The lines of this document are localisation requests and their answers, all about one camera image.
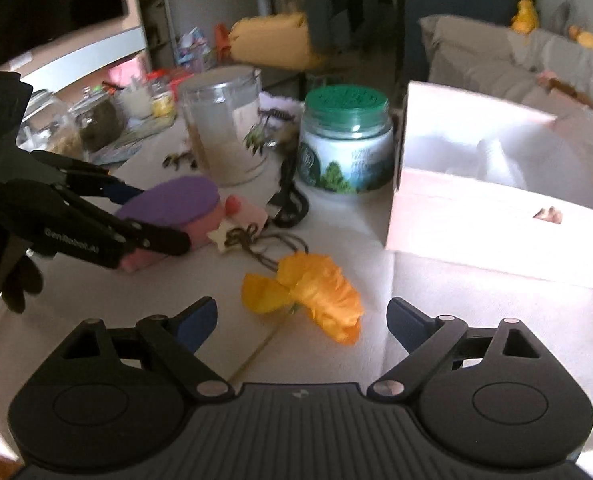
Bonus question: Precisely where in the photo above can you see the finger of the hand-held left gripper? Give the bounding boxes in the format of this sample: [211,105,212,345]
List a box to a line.
[96,212,192,257]
[29,151,146,207]

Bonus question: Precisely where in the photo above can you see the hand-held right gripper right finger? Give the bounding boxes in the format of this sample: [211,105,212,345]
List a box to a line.
[367,297,552,402]

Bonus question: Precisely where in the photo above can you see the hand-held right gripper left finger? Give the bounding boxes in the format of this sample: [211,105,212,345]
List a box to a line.
[51,296,232,402]

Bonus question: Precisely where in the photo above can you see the pink plush with purple hat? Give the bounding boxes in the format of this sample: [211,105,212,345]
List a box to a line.
[114,176,270,273]

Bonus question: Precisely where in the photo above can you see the yellow artificial flower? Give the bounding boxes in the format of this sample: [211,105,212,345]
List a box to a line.
[226,252,366,383]

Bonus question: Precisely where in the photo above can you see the black cable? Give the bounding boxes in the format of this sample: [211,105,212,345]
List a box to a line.
[268,152,310,228]

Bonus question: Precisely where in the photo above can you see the person's left hand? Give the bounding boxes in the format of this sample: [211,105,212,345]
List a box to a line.
[0,210,44,313]

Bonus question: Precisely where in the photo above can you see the glass jar with dark contents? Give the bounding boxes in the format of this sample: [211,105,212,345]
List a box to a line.
[74,91,127,153]

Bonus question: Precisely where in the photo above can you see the glass jar with tan contents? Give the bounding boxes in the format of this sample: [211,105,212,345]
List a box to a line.
[21,90,84,158]

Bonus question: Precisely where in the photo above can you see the white cup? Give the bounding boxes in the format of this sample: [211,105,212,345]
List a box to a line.
[119,82,152,121]

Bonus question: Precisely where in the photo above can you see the small yellow jar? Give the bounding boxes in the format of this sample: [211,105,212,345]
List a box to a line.
[149,77,174,118]

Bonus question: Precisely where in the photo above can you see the white cardboard box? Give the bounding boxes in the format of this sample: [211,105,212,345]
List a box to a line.
[385,81,593,289]

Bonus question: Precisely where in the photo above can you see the white and tan bag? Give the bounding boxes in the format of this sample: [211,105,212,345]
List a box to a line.
[177,66,270,186]

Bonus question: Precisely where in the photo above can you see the colourful packet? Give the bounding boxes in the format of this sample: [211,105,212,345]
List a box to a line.
[176,27,214,73]

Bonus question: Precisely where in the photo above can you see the green and white bag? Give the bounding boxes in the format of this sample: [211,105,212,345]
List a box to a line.
[296,86,395,196]

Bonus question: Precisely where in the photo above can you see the orange toy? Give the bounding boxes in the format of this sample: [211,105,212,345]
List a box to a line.
[214,24,234,58]

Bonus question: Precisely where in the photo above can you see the television screen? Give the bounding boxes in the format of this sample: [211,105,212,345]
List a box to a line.
[0,0,144,70]

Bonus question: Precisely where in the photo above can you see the dark hanging jacket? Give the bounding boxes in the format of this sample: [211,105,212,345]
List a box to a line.
[304,0,402,53]

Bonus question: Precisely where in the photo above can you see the dark blue cabinet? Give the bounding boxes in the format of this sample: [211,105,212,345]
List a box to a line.
[404,0,527,81]

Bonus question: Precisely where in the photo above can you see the yellow plush toy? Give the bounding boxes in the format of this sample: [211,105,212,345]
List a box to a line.
[569,25,593,53]
[511,0,540,35]

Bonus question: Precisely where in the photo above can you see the star charm with brown string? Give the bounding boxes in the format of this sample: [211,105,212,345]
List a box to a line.
[207,222,310,273]

